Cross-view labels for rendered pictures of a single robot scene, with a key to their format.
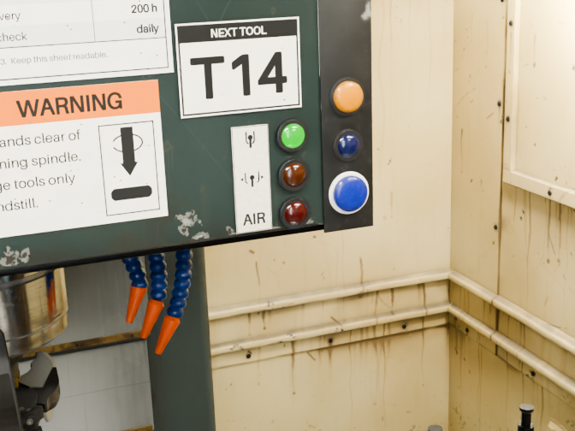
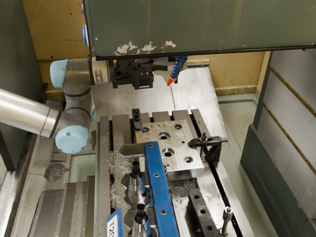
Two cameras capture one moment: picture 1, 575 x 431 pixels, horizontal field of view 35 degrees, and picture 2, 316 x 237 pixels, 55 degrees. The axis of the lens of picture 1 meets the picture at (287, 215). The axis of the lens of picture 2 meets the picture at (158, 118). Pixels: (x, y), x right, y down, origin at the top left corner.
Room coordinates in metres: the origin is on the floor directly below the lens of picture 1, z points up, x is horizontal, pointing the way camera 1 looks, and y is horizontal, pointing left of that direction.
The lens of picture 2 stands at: (0.92, -0.47, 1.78)
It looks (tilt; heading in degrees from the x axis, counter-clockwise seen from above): 37 degrees down; 101
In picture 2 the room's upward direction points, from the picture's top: 1 degrees clockwise
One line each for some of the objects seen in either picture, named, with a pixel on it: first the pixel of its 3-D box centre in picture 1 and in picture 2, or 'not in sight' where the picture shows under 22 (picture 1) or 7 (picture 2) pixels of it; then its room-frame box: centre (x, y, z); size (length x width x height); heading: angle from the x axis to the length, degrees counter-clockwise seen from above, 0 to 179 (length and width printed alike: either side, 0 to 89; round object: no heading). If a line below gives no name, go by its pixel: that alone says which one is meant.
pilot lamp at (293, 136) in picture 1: (293, 135); not in sight; (0.71, -0.01, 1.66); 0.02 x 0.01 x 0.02; 110
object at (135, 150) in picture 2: not in sight; (131, 150); (0.73, 0.12, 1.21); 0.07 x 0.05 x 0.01; 20
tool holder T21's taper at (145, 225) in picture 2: not in sight; (141, 228); (0.82, -0.14, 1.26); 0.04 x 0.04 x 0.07
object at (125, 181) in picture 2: not in sight; (135, 180); (0.77, 0.01, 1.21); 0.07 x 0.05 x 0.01; 20
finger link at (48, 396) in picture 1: (32, 396); (152, 65); (0.76, 0.24, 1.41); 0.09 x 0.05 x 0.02; 176
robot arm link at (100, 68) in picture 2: not in sight; (102, 70); (0.62, 0.22, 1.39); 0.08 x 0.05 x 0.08; 110
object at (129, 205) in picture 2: not in sight; (137, 198); (0.78, -0.04, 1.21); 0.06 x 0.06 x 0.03
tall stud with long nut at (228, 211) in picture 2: not in sight; (225, 221); (1.02, 0.12, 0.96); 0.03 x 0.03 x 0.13
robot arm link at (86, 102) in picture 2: not in sight; (79, 106); (0.56, 0.18, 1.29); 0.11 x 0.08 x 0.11; 106
